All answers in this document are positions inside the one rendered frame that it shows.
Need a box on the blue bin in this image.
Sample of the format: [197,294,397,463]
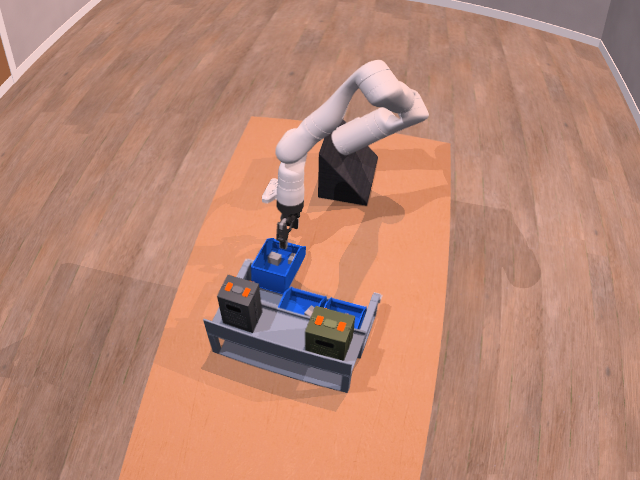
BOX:
[324,297,367,329]
[278,287,327,315]
[251,238,306,295]

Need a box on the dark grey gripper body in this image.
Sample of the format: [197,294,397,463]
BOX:
[276,199,304,226]

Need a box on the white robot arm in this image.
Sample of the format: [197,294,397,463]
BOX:
[262,60,429,206]

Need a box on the dark grey tool case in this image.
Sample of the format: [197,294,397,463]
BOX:
[217,275,262,333]

